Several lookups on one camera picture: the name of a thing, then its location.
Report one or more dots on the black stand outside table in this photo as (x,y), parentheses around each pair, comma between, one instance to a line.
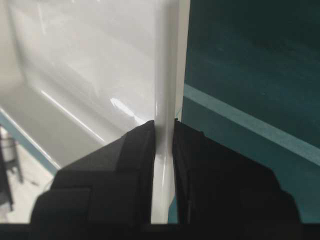
(9,161)

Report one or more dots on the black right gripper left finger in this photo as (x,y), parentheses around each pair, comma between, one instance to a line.
(112,185)

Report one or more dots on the light blue tape strip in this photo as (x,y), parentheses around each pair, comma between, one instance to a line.
(255,125)

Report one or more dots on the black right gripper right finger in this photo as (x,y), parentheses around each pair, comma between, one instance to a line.
(217,184)

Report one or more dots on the white plastic tray case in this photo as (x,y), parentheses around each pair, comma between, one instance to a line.
(75,75)

